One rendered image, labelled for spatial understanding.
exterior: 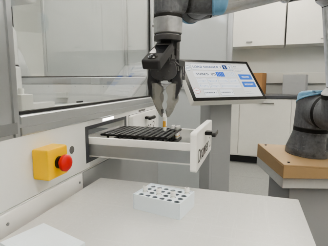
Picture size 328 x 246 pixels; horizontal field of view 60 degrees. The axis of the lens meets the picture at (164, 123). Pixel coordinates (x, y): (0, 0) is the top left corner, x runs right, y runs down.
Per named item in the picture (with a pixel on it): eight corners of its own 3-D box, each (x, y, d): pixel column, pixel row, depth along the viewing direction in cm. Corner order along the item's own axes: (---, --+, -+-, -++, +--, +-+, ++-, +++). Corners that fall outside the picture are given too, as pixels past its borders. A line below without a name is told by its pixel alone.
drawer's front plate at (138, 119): (156, 131, 143) (155, 109, 142) (133, 142, 116) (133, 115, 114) (153, 131, 144) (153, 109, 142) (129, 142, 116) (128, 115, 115)
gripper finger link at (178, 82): (183, 98, 74) (182, 64, 73) (181, 98, 73) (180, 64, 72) (166, 99, 76) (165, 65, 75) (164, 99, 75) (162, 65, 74)
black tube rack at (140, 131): (181, 146, 101) (181, 128, 100) (167, 158, 85) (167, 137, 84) (124, 142, 108) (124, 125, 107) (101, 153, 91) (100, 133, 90)
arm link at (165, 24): (177, 14, 69) (146, 16, 72) (176, 33, 70) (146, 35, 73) (185, 20, 76) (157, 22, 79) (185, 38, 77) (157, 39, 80)
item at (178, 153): (205, 146, 103) (206, 129, 102) (191, 165, 78) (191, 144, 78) (106, 139, 114) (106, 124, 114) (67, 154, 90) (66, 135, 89)
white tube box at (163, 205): (194, 206, 70) (194, 191, 69) (179, 220, 63) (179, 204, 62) (151, 196, 76) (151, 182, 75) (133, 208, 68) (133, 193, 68)
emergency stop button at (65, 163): (74, 169, 68) (73, 153, 68) (64, 174, 64) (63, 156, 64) (64, 168, 69) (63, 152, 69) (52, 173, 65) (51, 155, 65)
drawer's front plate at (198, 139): (211, 149, 104) (212, 119, 102) (195, 173, 77) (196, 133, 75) (206, 149, 105) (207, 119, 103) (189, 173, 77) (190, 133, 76)
